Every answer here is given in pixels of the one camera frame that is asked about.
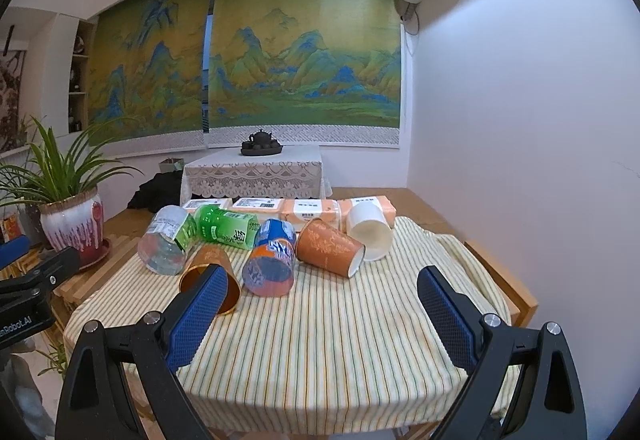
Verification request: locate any green plastic cup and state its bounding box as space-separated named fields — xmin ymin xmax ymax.
xmin=194 ymin=204 xmax=260 ymax=249

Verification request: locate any orange gold-lined cup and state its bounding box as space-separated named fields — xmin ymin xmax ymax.
xmin=178 ymin=245 xmax=242 ymax=317

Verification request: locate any blue orange printed cup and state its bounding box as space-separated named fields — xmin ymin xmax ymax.
xmin=242 ymin=219 xmax=296 ymax=297

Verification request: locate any white paper cup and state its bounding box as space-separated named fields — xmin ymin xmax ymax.
xmin=346 ymin=203 xmax=393 ymax=261

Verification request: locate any orange patterned paper cup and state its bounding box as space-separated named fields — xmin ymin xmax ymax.
xmin=295 ymin=218 xmax=366 ymax=279

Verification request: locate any white red ceramic plant pot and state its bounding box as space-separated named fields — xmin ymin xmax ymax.
xmin=39 ymin=188 xmax=104 ymax=267

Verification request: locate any green spider plant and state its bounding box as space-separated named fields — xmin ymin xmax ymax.
xmin=1 ymin=119 xmax=139 ymax=207

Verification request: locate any black bag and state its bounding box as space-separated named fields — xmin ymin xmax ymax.
xmin=127 ymin=171 xmax=182 ymax=214

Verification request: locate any striped tablecloth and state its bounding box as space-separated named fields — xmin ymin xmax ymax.
xmin=63 ymin=215 xmax=522 ymax=423

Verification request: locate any orange tissue pack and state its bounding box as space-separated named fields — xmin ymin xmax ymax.
xmin=182 ymin=197 xmax=232 ymax=214
xmin=280 ymin=199 xmax=342 ymax=232
xmin=338 ymin=195 xmax=397 ymax=228
xmin=231 ymin=197 xmax=284 ymax=223

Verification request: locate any white lace tablecloth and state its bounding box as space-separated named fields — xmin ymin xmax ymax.
xmin=180 ymin=145 xmax=332 ymax=203

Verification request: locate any hanging ink painting scroll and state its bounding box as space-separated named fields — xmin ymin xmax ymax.
xmin=0 ymin=24 xmax=26 ymax=152

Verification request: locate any left landscape roller blind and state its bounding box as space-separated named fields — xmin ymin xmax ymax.
xmin=87 ymin=0 xmax=210 ymax=140

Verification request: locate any landscape roller blind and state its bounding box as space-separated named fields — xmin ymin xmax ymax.
xmin=208 ymin=0 xmax=401 ymax=128
xmin=87 ymin=0 xmax=210 ymax=140

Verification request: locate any black teapot set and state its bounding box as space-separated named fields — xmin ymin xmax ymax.
xmin=241 ymin=129 xmax=283 ymax=156

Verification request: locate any right landscape roller blind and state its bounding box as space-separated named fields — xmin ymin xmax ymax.
xmin=208 ymin=0 xmax=401 ymax=128

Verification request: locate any wooden wall shelf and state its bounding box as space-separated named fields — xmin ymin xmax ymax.
xmin=67 ymin=20 xmax=96 ymax=134

